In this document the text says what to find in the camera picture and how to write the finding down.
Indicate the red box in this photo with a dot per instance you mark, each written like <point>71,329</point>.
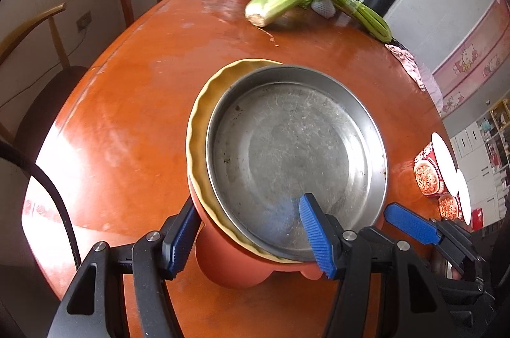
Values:
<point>477,219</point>

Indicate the white foam fruit net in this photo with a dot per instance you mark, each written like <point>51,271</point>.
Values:
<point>322,8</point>

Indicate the yellow shell-shaped plate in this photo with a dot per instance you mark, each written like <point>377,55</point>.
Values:
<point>199,130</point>

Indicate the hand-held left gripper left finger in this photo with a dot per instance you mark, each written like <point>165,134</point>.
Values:
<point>181,242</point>

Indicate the white shelf cabinet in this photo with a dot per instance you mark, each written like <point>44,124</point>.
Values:
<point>490,146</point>

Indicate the round steel plate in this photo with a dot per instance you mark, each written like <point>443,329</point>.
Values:
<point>287,146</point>

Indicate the thin celery bunch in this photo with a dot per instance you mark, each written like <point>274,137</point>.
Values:
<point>366,17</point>

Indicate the pink cloth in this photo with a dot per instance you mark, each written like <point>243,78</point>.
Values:
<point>406,63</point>

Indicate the red and white paper bowl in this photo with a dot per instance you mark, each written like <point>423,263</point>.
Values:
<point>428,170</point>
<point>450,206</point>

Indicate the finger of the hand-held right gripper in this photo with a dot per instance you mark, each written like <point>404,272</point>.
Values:
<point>410,222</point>

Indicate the pink cartoon-printed wardrobe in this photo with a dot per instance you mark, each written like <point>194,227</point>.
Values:
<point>474,59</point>

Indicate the orange animal-shaped plate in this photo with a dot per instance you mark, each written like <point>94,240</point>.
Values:
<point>231,266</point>

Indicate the light purple garment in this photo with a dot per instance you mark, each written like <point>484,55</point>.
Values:
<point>432,91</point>

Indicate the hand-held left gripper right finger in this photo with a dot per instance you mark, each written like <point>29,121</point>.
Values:
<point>318,238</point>

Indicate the wall socket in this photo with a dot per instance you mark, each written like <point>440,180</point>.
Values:
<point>84,21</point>

